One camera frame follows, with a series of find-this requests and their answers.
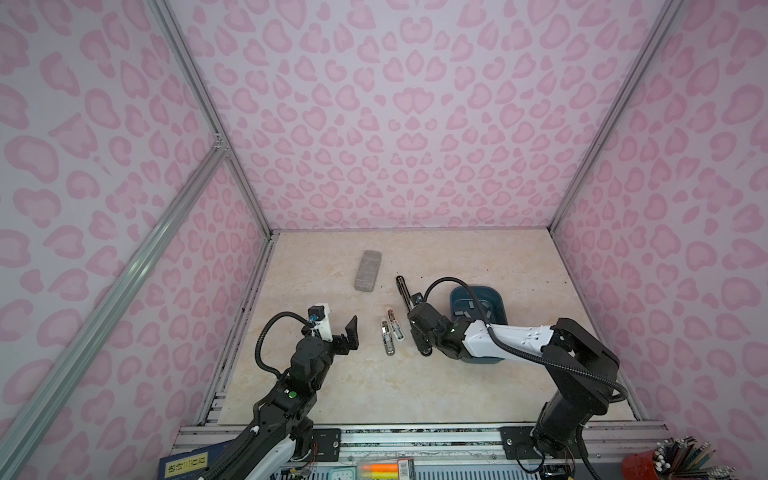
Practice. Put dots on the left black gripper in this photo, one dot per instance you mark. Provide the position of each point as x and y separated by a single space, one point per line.
342 347

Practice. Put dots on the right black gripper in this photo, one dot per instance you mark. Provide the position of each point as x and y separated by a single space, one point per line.
416 339

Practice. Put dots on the black stapler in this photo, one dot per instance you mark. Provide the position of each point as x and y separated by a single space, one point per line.
420 341

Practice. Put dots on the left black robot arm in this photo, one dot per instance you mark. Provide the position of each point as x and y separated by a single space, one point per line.
281 430

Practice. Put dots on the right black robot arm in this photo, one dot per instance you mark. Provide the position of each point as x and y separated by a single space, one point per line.
584 370

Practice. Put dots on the grey stone block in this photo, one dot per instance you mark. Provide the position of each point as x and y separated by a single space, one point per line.
367 272

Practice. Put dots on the orange highlighter box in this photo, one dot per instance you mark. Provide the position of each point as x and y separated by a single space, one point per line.
388 469

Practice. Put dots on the red container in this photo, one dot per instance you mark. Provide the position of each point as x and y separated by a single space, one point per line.
640 466

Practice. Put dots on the pencil holder with pencils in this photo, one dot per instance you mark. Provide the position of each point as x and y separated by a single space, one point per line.
687 458

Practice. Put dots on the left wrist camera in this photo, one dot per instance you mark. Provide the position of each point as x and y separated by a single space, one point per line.
318 316

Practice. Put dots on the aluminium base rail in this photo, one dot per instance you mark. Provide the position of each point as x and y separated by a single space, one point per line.
443 450

